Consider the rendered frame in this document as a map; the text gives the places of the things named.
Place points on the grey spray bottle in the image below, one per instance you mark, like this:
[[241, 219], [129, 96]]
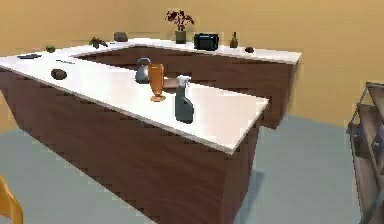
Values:
[[183, 107]]

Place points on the dark green glass bottle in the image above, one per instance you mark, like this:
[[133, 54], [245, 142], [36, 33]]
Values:
[[234, 41]]

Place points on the orange glass vase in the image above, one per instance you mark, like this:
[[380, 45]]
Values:
[[156, 80]]

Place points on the grey kettle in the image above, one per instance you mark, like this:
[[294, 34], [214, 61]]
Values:
[[142, 74]]

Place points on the brown white-topped kitchen counter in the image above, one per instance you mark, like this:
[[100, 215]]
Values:
[[140, 156]]

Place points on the black toaster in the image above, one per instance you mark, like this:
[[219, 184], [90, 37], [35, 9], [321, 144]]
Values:
[[206, 41]]

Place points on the small dark round object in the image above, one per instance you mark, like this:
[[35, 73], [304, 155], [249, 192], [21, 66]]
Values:
[[249, 50]]

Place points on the red-leaved potted plant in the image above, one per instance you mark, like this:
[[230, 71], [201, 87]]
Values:
[[180, 26]]

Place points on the grey bread loaf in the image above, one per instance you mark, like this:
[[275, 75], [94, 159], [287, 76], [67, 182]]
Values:
[[120, 36]]

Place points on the dark green leafy vegetable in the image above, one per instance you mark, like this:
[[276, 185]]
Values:
[[97, 42]]

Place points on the thin dark utensil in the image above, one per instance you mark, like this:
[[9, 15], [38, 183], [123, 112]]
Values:
[[65, 61]]

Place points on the dark oval potato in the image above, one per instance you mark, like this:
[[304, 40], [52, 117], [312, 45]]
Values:
[[58, 74]]

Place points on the small green round fruit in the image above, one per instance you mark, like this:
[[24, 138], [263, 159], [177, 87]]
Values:
[[50, 48]]

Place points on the dark flat knife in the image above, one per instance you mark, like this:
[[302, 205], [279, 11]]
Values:
[[29, 56]]

